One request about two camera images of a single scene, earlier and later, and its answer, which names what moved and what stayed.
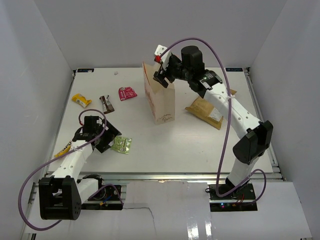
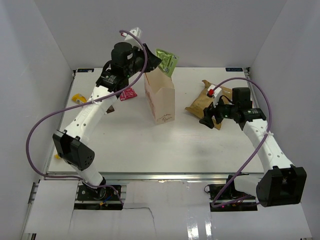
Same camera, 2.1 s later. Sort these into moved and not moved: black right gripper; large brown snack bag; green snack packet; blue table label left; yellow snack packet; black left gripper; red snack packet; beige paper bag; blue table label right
Moved: black left gripper; black right gripper; green snack packet
Not moved: beige paper bag; blue table label left; large brown snack bag; yellow snack packet; blue table label right; red snack packet
